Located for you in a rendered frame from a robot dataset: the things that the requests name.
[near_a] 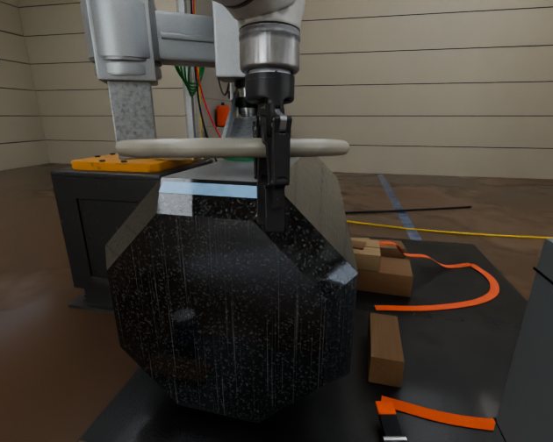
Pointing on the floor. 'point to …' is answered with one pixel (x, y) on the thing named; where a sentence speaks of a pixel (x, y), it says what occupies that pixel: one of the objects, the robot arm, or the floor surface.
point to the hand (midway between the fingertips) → (269, 207)
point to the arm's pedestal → (542, 357)
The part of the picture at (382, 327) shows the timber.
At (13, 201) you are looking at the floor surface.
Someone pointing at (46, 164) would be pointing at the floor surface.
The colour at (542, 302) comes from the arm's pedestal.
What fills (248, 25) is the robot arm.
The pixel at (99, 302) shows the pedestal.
